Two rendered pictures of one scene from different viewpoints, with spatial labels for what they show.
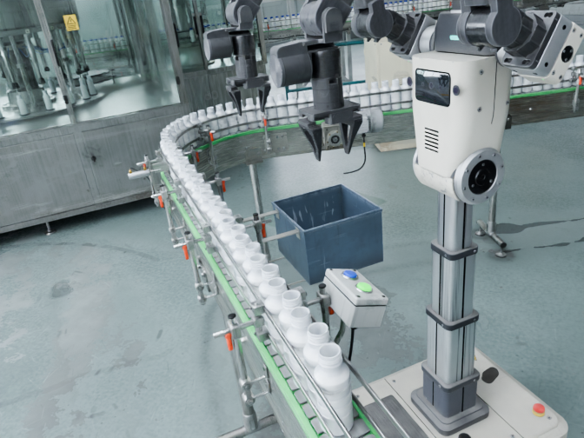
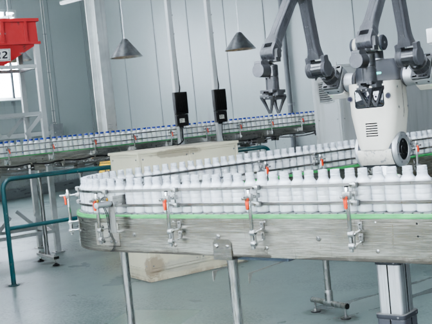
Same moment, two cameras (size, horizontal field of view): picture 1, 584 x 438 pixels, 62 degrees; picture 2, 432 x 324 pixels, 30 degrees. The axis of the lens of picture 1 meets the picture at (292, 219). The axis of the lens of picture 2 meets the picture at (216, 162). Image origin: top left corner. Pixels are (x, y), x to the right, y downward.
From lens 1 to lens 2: 2.54 m
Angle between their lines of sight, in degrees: 37
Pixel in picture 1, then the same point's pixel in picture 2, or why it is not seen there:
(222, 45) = (268, 68)
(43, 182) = not seen: outside the picture
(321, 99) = (371, 75)
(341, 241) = not seen: hidden behind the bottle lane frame
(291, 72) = (364, 60)
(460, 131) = (391, 119)
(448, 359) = (400, 290)
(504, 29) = (420, 56)
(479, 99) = (398, 101)
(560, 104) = not seen: hidden behind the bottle
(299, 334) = (394, 175)
